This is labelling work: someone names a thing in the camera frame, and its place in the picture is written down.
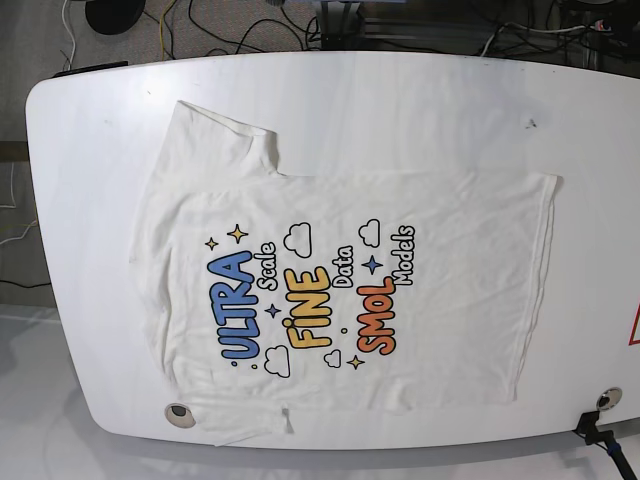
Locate white printed T-shirt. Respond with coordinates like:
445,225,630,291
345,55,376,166
130,101,557,442

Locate black round stand base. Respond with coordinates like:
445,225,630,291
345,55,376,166
85,0,146,35

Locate red triangle sticker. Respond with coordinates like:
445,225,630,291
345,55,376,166
628,305,640,346

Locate aluminium frame stand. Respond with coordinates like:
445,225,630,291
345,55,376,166
314,1,365,51

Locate left table cable grommet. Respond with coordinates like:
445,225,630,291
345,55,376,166
164,403,196,429

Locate table cable grommet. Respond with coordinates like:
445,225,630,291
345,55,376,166
164,403,196,429
596,387,623,411

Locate yellow floor cable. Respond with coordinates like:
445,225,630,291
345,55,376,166
157,0,176,60

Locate black clamp with cable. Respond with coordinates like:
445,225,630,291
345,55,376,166
573,411,638,480

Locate right table cable grommet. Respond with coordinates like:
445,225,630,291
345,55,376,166
596,387,623,411

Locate white floor cable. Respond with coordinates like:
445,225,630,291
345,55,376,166
59,0,79,71

